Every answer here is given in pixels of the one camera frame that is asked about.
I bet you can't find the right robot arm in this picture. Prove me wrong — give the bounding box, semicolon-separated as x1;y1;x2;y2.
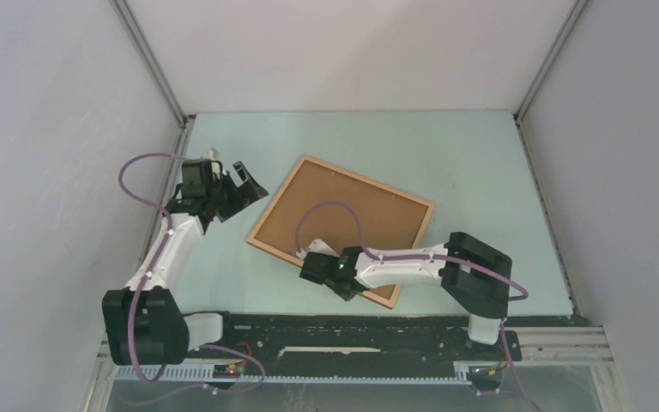
297;232;512;359

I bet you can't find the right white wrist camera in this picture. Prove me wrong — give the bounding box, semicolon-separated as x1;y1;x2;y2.
297;239;339;260

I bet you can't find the grey slotted cable duct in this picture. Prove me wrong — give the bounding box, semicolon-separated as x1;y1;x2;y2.
114;363;473;385

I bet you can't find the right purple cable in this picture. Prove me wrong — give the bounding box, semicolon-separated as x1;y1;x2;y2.
295;201;544;412

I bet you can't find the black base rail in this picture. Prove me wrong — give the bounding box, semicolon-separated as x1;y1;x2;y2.
218;314;522;378

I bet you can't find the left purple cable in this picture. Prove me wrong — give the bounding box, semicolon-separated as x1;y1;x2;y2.
118;152;268;399

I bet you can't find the purple cable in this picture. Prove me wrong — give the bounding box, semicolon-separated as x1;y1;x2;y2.
118;152;268;399
295;201;544;412

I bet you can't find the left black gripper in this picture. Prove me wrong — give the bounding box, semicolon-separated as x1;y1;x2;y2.
206;162;268;223

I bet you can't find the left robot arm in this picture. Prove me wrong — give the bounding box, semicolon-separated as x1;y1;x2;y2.
101;157;268;367

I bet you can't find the wooden picture frame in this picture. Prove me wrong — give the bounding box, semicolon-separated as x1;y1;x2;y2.
246;154;437;311

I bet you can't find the aluminium corner post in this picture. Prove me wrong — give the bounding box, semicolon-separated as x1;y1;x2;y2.
110;0;188;128
514;0;591;126

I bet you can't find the right aluminium corner post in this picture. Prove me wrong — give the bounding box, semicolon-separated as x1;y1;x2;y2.
514;0;591;126

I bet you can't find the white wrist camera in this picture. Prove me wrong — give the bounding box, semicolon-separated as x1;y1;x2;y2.
297;239;339;260
201;148;223;174

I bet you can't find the left aluminium corner post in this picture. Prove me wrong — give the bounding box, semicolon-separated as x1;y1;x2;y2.
110;0;188;128

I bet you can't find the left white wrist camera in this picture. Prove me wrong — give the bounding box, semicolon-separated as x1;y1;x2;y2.
201;148;223;174

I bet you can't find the brown backing board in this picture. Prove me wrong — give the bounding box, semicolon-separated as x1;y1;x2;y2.
253;160;430;302

